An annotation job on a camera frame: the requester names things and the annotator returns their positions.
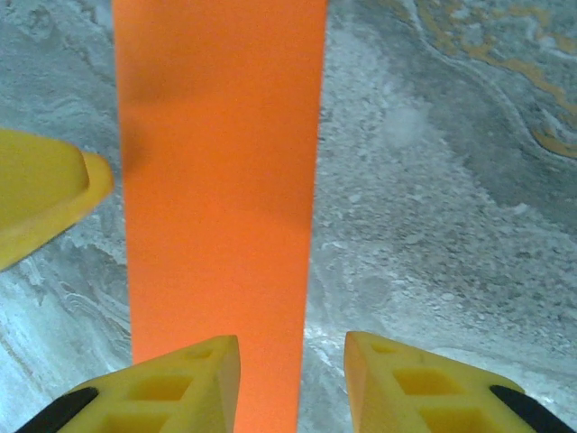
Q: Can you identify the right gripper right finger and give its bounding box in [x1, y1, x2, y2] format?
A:
[343, 330, 577, 433]

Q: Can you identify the orange square paper sheet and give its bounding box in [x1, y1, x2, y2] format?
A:
[111, 0, 328, 433]

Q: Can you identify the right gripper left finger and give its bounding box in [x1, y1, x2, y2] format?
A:
[17, 334, 243, 433]

